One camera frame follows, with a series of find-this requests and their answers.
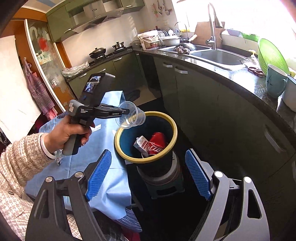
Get white enamel cup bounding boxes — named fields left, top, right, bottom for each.
left=282, top=75, right=296, bottom=112

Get white hanging cloth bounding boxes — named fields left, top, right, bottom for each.
left=0, top=36, right=41, bottom=142

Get steel range hood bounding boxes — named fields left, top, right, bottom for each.
left=72, top=1, right=124, bottom=33

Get green plastic colander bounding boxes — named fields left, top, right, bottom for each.
left=258, top=38, right=290, bottom=76

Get clear plastic cup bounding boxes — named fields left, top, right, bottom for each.
left=115, top=101, right=146, bottom=129

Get teal ceramic mug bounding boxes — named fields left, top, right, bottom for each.
left=266, top=64, right=287, bottom=98

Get stainless steel sink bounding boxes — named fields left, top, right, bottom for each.
left=160, top=46, right=245, bottom=70

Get purple checked apron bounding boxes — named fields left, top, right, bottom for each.
left=23, top=57, right=58, bottom=121

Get steel kitchen faucet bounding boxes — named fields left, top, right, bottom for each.
left=206, top=3, right=223, bottom=50

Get red white small carton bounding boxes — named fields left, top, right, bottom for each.
left=133, top=136, right=149, bottom=158

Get dark green stool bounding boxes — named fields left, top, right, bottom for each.
left=137, top=151, right=184, bottom=199

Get red cola can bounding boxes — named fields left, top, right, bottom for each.
left=148, top=132, right=167, bottom=157

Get wooden cutting board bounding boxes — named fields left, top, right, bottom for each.
left=192, top=22, right=225, bottom=48

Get white enamel basin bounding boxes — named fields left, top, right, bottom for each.
left=160, top=35, right=181, bottom=47

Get small steel pot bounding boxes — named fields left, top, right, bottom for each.
left=112, top=42, right=125, bottom=51

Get clear plastic bag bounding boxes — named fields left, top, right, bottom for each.
left=61, top=61, right=89, bottom=78

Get black wok with lid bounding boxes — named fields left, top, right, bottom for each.
left=89, top=48, right=106, bottom=59

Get beige knit left sleeve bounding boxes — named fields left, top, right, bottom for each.
left=0, top=132, right=84, bottom=241

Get yellow rimmed trash bin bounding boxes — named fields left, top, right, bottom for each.
left=114, top=111, right=178, bottom=177

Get blue patterned tablecloth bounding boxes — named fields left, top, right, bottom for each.
left=24, top=90, right=143, bottom=233

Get green kitchen base cabinets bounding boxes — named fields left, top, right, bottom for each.
left=67, top=52, right=296, bottom=209

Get white plastic bucket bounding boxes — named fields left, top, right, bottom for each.
left=137, top=30, right=161, bottom=51

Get person's left hand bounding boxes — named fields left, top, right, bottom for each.
left=41, top=115, right=92, bottom=154

